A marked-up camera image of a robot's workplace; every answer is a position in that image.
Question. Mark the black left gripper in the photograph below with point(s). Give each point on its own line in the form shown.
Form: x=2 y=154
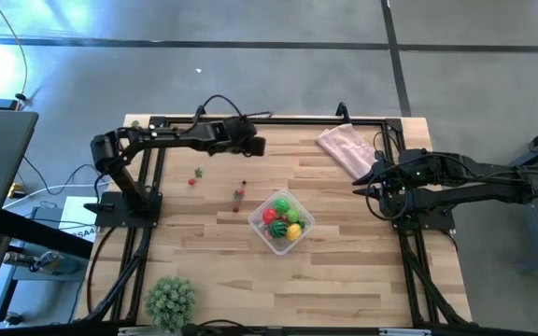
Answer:
x=238 y=137

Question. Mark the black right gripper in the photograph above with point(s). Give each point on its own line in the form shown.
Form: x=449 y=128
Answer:
x=392 y=179

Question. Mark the small green toy leaf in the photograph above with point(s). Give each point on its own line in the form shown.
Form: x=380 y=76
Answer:
x=198 y=172

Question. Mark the small red toy tomato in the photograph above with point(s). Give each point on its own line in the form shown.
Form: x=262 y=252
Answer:
x=191 y=182

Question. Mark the round green toy fruit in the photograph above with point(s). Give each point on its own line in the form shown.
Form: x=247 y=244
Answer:
x=281 y=205

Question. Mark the large red toy tomato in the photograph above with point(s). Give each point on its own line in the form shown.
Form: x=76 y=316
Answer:
x=269 y=216

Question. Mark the light green split toy fruit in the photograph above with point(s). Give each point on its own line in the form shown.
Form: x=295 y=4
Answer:
x=292 y=215

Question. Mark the yellow toy fruit green stem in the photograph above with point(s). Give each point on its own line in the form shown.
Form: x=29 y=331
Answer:
x=293 y=231

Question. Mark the striped green toy watermelon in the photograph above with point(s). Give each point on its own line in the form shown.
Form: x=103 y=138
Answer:
x=277 y=228

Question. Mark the clear plastic tupperware container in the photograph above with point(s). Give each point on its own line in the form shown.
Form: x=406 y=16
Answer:
x=282 y=247

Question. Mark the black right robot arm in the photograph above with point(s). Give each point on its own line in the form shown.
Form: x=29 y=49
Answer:
x=484 y=196

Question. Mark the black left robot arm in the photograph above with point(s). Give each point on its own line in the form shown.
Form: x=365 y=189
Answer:
x=166 y=135

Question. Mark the pink folded cloth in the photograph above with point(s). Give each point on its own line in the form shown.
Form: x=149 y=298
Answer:
x=348 y=149

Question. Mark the black table clamp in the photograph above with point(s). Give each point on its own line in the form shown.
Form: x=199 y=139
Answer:
x=342 y=111
x=199 y=113

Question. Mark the blue grey metal stand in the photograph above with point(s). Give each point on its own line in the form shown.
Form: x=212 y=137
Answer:
x=495 y=175

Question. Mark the green artificial plant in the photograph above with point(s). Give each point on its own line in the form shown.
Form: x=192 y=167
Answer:
x=171 y=303

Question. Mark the white printed sheet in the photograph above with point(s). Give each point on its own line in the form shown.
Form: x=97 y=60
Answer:
x=70 y=219

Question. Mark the black desk crossbar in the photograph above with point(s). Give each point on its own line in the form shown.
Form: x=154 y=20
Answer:
x=40 y=235

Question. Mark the grey metal bottle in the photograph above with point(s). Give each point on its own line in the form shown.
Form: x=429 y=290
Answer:
x=47 y=261

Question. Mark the black metal table frame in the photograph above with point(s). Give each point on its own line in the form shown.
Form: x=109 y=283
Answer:
x=297 y=121

